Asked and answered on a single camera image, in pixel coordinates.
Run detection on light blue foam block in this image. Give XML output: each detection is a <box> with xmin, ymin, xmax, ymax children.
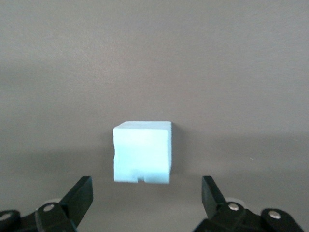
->
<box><xmin>112</xmin><ymin>121</ymin><xmax>173</xmax><ymax>185</ymax></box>

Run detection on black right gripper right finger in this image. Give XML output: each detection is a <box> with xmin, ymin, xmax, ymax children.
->
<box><xmin>193</xmin><ymin>175</ymin><xmax>305</xmax><ymax>232</ymax></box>

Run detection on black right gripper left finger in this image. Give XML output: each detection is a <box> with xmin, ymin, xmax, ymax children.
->
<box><xmin>0</xmin><ymin>175</ymin><xmax>95</xmax><ymax>232</ymax></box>

